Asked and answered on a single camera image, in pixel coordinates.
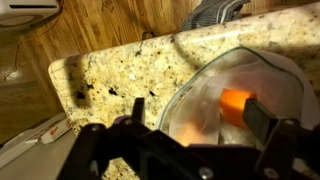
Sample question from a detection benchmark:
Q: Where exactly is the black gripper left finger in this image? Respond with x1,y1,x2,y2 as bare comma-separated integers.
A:
58,97,147,180

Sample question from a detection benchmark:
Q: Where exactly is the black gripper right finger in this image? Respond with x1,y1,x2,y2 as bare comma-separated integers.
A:
242,98,320,180

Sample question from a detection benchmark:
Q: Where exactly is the bright orange peach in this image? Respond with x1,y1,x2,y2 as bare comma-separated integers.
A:
218,88,258,131

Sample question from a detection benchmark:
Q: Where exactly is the clear plastic bag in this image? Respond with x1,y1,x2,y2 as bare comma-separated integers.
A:
155,46,320,148

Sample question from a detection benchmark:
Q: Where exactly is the white cardboard box red print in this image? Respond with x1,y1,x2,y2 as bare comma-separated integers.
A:
0,112,73,169

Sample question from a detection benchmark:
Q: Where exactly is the grey striped hanging towel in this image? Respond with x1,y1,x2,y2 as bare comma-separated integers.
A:
181,0,251,32

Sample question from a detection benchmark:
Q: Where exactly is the thin floor cable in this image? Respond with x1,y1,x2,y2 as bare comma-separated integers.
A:
2,0,65,83

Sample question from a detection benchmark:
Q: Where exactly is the dark drawer handle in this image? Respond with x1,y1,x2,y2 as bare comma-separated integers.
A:
142,30,156,41

